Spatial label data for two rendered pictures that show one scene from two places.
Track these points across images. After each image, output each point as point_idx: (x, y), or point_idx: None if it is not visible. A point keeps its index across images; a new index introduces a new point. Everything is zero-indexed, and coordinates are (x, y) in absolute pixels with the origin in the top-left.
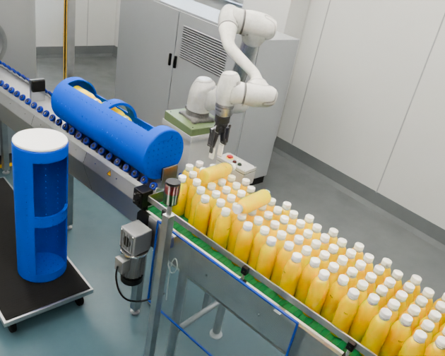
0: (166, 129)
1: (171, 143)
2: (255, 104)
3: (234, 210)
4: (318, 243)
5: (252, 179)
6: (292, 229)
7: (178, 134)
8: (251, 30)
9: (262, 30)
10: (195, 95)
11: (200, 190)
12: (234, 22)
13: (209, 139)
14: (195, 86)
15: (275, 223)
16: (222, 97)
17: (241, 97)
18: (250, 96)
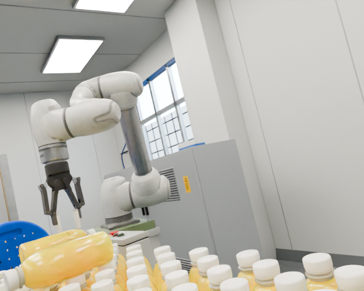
0: (7, 222)
1: (23, 241)
2: (84, 125)
3: (5, 283)
4: (188, 289)
5: (149, 253)
6: (134, 283)
7: (33, 226)
8: (110, 89)
9: (121, 83)
10: (103, 197)
11: (2, 281)
12: (86, 86)
13: (43, 203)
14: (101, 188)
15: (99, 284)
16: (36, 133)
17: (60, 122)
18: (71, 116)
